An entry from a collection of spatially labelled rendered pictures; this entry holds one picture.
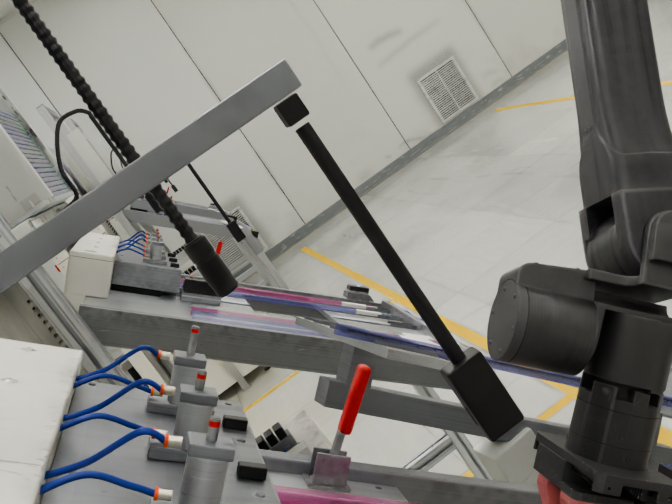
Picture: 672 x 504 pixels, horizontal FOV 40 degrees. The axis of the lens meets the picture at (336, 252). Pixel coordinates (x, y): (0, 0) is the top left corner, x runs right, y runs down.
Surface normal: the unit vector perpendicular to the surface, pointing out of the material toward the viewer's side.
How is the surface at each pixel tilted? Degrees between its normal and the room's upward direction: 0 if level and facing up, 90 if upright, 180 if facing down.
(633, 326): 63
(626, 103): 73
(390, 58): 90
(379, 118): 90
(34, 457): 46
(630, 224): 77
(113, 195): 90
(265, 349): 90
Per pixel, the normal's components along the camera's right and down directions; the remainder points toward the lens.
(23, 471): 0.19, -0.98
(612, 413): -0.43, -0.06
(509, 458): 0.30, 0.02
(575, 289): 0.20, -0.18
